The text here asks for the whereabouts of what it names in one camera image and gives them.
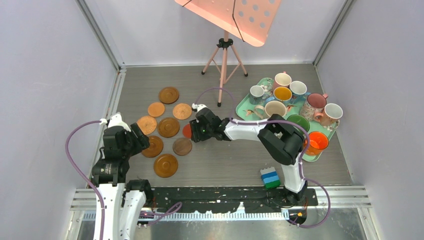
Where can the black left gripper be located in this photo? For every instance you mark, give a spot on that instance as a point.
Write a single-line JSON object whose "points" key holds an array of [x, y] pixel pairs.
{"points": [[141, 140]]}

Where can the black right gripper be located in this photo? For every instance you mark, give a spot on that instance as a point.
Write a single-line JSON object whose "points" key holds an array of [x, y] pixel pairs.
{"points": [[196, 136]]}

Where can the red round paper coaster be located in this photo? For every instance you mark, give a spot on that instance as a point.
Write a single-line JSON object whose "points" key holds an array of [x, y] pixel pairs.
{"points": [[186, 131]]}

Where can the woven rattan coaster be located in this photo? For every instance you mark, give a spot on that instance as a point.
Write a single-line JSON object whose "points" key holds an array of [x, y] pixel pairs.
{"points": [[147, 124], [182, 111]]}

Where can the dark walnut coaster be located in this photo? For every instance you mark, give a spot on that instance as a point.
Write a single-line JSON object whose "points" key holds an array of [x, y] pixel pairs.
{"points": [[182, 146]]}

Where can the large ridged brown wooden coaster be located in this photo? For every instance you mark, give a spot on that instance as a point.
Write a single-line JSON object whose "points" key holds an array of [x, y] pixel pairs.
{"points": [[168, 127]]}

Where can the light plain wooden coaster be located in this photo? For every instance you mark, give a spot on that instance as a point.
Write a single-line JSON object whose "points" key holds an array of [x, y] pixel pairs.
{"points": [[156, 109]]}

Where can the cream shell pattern mug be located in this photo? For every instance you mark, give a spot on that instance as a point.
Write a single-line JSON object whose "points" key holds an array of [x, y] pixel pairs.
{"points": [[270, 108]]}

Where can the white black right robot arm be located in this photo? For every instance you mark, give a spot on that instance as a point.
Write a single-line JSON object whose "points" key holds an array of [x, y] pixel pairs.
{"points": [[281, 138]]}

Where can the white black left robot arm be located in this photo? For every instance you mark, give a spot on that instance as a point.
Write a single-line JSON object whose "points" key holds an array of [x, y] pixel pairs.
{"points": [[119, 202]]}

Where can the ridged brown coaster back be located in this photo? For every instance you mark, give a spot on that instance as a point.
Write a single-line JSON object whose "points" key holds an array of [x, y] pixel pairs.
{"points": [[169, 95]]}

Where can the small blue patterned mug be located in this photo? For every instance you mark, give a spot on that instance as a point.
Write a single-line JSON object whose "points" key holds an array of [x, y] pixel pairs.
{"points": [[256, 93]]}

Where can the mint green floral tray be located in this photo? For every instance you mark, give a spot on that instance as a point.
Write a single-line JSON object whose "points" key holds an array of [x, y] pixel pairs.
{"points": [[245, 110]]}

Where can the yellow inside blue mug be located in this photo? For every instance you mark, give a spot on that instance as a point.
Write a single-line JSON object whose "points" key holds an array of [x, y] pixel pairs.
{"points": [[283, 94]]}

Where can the blue green toy brick stack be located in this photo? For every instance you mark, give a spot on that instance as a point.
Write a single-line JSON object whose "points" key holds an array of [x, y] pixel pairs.
{"points": [[270, 178]]}

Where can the pink white inside mug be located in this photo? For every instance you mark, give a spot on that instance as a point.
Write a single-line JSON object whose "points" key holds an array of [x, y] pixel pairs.
{"points": [[281, 79]]}

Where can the green inside cream mug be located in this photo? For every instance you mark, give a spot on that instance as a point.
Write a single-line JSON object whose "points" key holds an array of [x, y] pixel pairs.
{"points": [[299, 120]]}

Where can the white inside teal mug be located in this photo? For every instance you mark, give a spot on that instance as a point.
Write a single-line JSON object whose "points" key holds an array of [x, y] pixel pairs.
{"points": [[298, 90]]}

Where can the pink inside floral mug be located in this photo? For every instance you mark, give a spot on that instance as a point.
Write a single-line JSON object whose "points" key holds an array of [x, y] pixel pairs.
{"points": [[313, 104]]}

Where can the orange mug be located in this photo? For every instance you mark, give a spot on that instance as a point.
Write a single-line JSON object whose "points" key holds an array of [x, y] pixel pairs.
{"points": [[318, 142]]}

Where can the pink music stand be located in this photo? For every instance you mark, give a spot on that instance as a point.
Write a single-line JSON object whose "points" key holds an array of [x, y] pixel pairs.
{"points": [[248, 20]]}

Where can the peach mug white inside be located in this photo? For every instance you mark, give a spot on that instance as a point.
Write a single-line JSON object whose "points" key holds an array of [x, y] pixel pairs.
{"points": [[330, 114]]}

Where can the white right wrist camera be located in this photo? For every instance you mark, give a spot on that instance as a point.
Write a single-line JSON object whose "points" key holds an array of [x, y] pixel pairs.
{"points": [[198, 107]]}

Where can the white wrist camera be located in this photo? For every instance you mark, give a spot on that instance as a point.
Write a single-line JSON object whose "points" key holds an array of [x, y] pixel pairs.
{"points": [[198, 107], [116, 122]]}

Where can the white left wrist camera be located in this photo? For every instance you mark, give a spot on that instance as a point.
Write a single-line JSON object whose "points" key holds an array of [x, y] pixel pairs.
{"points": [[116, 122]]}

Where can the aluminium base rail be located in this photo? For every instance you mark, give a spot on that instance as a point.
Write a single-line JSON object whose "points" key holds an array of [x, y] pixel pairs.
{"points": [[237, 204]]}

